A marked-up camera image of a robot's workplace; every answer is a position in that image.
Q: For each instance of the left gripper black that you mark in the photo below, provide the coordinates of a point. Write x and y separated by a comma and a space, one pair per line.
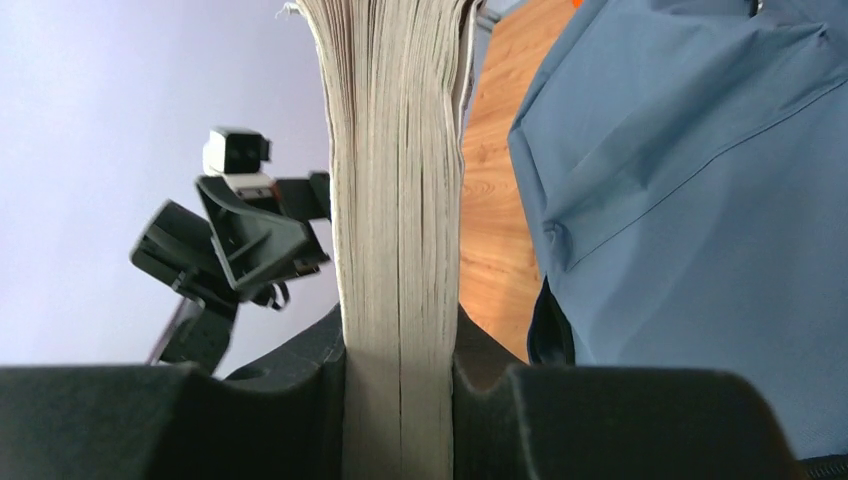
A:
258, 242

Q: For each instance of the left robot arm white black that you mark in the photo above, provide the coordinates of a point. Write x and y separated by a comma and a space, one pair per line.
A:
201, 334

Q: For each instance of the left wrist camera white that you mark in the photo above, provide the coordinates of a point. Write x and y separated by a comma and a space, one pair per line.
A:
237, 155

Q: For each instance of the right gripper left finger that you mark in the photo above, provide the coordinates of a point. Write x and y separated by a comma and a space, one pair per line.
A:
278, 417

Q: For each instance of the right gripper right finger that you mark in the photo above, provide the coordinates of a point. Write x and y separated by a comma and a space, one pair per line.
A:
518, 421

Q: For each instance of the blue grey backpack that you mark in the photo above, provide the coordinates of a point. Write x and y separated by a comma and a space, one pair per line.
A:
683, 171

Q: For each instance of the purple treehouse book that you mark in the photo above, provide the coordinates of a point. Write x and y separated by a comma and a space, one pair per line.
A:
396, 77

